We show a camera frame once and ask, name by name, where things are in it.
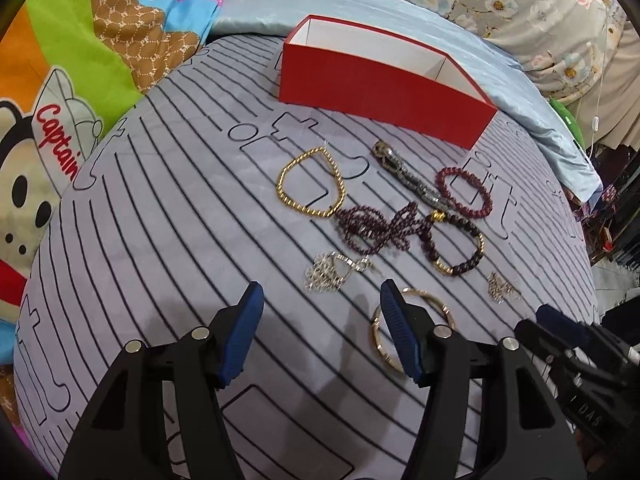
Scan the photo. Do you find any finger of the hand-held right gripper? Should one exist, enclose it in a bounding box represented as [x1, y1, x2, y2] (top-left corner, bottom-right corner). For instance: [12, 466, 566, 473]
[536, 304, 608, 348]
[514, 319, 576, 361]

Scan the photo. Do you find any floral pillow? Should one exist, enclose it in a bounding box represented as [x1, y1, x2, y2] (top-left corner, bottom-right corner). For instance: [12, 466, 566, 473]
[280, 0, 637, 106]

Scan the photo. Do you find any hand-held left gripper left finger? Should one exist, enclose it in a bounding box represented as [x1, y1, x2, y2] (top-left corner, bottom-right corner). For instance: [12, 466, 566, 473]
[59, 281, 265, 480]

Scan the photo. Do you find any dark and gold bead bracelet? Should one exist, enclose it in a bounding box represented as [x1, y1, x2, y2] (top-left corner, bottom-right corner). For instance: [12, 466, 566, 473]
[419, 212, 486, 277]

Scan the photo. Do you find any red cardboard box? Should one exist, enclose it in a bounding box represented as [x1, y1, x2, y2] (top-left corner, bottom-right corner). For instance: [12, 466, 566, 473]
[278, 14, 499, 150]

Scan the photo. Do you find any green plastic object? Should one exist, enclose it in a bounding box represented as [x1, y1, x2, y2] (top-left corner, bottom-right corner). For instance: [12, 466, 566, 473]
[547, 97, 586, 151]

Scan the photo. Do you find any small silver chain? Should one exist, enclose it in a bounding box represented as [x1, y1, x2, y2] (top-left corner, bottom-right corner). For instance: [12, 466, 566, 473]
[486, 271, 521, 305]

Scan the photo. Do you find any light blue pillow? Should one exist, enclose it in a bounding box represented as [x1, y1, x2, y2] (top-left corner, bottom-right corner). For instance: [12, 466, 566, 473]
[207, 0, 603, 206]

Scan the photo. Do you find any gold bangle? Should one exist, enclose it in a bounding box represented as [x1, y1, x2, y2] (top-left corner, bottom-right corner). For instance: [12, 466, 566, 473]
[371, 287, 457, 373]

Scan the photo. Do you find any long garnet bead strand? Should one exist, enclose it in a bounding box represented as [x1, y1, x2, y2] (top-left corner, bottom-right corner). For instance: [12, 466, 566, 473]
[334, 201, 426, 257]

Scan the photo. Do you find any silver wristwatch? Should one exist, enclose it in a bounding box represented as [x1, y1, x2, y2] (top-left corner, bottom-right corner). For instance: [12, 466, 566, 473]
[371, 141, 453, 208]

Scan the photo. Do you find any cartoon printed blanket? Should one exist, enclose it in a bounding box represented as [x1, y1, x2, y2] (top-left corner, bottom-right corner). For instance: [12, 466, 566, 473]
[0, 0, 236, 461]

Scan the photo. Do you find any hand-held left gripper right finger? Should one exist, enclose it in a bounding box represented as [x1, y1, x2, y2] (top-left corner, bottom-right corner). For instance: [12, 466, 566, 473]
[379, 279, 588, 480]

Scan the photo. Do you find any dark red bead bracelet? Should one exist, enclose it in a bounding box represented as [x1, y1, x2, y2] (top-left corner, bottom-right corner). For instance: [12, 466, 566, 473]
[434, 166, 493, 220]

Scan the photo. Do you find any white cable with switch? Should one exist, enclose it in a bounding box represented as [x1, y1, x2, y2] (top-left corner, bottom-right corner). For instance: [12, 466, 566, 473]
[582, 0, 618, 161]

